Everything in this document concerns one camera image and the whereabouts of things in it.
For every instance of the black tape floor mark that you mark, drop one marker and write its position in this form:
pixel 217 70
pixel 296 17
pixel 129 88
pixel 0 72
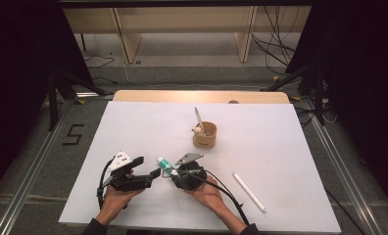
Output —
pixel 72 135

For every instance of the green and white glue stick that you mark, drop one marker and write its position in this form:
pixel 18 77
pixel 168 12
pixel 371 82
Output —
pixel 164 162

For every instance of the tan pen holder cup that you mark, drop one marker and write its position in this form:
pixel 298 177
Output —
pixel 205 140

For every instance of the clear plastic pen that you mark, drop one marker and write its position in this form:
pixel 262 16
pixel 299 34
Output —
pixel 198 116

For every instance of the person's left hand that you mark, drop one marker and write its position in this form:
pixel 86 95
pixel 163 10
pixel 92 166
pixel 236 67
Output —
pixel 117 200

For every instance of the metal floor rail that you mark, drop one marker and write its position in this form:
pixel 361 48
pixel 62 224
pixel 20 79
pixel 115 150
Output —
pixel 345 176
pixel 25 182

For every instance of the small beige figurine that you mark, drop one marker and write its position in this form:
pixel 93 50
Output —
pixel 198 130

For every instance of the wooden shelf unit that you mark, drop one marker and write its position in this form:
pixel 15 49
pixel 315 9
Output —
pixel 182 19

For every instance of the person's right hand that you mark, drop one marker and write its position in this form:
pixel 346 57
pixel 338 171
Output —
pixel 208 196

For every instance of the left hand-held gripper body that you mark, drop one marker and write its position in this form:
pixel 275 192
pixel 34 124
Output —
pixel 130 182

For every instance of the wooden table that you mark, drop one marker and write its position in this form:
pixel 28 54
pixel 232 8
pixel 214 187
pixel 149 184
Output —
pixel 182 97

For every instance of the white pen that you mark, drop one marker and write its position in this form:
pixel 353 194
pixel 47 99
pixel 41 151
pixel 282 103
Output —
pixel 249 192

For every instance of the black curtain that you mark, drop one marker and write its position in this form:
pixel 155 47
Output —
pixel 15 81
pixel 362 98

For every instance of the black metal stand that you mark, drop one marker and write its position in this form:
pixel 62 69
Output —
pixel 56 94
pixel 316 84

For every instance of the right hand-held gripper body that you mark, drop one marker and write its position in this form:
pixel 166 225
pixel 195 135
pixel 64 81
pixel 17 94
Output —
pixel 188 178

